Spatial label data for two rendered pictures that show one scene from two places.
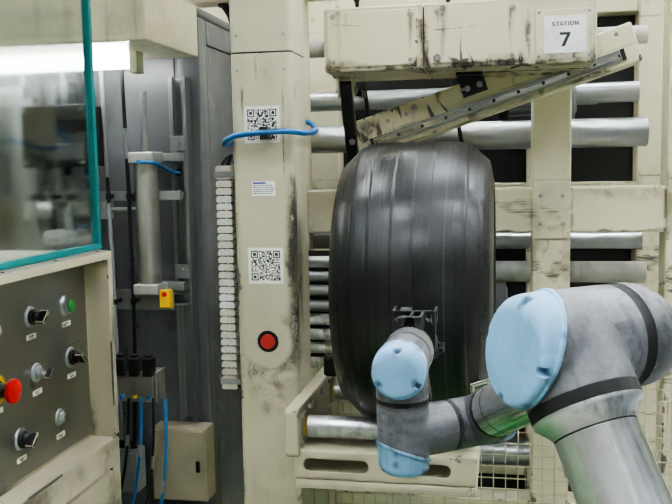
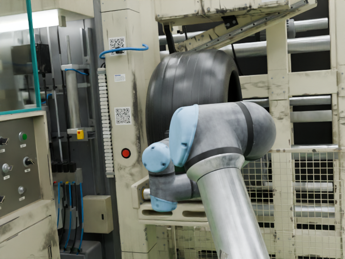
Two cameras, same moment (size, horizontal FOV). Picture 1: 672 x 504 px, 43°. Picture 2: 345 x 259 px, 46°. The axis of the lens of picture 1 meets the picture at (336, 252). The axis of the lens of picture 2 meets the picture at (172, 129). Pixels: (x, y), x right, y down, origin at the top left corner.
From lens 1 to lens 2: 0.29 m
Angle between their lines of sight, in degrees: 7
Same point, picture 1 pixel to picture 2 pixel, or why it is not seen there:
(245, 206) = (112, 87)
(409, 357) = (158, 150)
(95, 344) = (40, 155)
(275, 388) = (130, 176)
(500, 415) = not seen: hidden behind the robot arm
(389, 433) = (153, 189)
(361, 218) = (159, 88)
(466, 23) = not seen: outside the picture
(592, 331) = (212, 124)
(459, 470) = not seen: hidden behind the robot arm
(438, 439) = (179, 192)
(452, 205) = (203, 78)
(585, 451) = (206, 186)
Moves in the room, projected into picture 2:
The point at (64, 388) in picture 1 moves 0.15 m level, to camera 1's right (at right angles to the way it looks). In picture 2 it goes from (23, 176) to (60, 174)
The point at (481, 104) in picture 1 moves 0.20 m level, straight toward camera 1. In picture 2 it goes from (235, 32) to (229, 27)
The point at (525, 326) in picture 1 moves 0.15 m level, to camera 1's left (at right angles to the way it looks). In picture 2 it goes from (177, 123) to (101, 127)
